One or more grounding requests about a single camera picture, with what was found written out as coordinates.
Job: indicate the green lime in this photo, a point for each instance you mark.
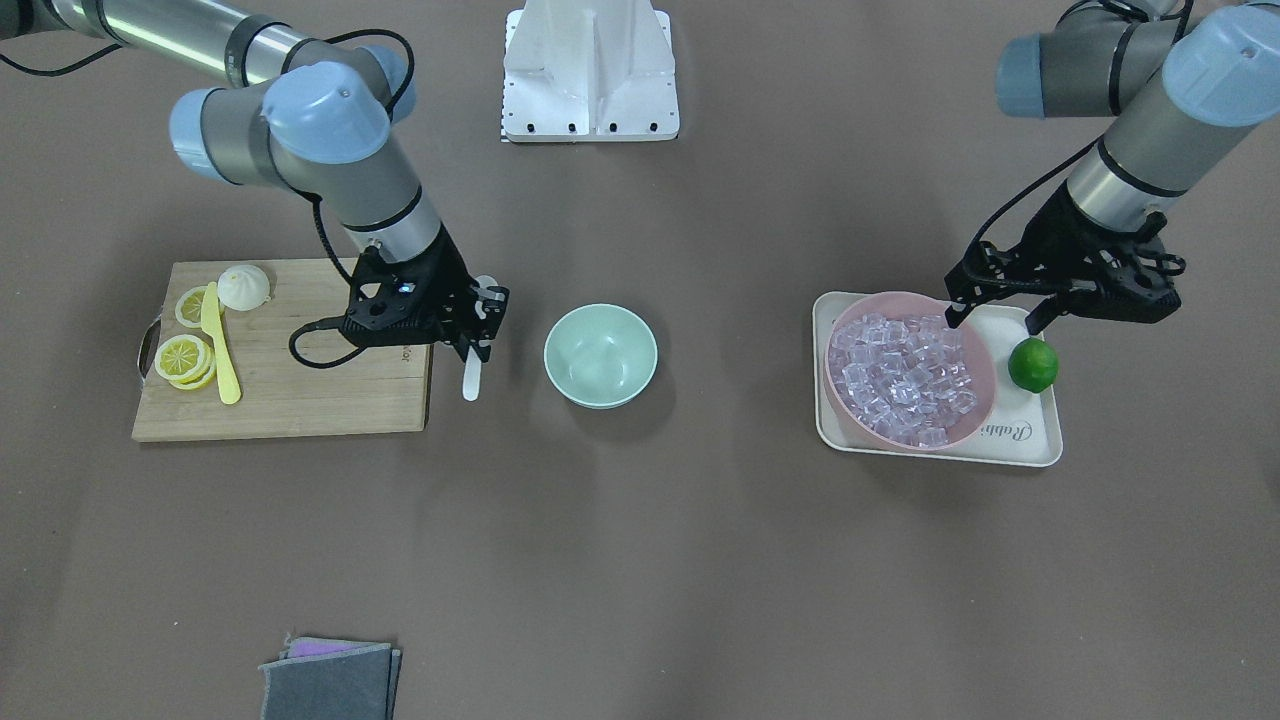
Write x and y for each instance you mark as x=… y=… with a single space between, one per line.
x=1033 y=365

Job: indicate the white ceramic spoon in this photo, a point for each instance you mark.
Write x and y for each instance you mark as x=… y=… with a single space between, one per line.
x=473 y=370

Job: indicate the pink bowl of ice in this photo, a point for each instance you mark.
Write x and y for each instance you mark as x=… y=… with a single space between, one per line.
x=894 y=377

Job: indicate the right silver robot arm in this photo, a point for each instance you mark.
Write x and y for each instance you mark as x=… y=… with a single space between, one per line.
x=315 y=118

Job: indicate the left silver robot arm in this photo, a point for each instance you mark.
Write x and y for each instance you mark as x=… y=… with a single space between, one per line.
x=1181 y=92

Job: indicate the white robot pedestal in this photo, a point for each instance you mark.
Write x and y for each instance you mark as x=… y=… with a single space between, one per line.
x=589 y=71

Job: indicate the yellow plastic knife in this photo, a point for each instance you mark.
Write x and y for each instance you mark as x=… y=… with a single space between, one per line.
x=229 y=388

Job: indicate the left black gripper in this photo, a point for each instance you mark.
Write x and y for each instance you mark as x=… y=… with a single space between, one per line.
x=1072 y=238

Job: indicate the white steamed bun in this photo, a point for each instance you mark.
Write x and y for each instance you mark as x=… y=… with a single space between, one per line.
x=243 y=287

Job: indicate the cream plastic tray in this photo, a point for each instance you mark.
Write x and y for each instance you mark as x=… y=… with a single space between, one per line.
x=1022 y=429

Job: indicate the lemon slice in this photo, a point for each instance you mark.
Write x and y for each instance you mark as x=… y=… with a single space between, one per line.
x=188 y=308
x=184 y=361

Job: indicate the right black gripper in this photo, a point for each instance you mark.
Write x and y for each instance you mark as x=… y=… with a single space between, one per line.
x=449 y=277

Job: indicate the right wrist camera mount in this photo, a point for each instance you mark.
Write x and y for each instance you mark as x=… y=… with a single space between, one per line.
x=390 y=303

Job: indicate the mint green bowl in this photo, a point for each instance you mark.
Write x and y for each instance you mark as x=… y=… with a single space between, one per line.
x=600 y=356

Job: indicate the folded grey cloth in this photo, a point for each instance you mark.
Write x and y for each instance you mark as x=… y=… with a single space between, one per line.
x=330 y=678

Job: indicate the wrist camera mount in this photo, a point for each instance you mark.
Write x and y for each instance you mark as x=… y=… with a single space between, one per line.
x=390 y=303
x=1130 y=279

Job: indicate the bamboo cutting board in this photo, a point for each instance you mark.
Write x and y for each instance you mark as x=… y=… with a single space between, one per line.
x=384 y=390

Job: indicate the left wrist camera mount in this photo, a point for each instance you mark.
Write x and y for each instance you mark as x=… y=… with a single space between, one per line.
x=1130 y=279

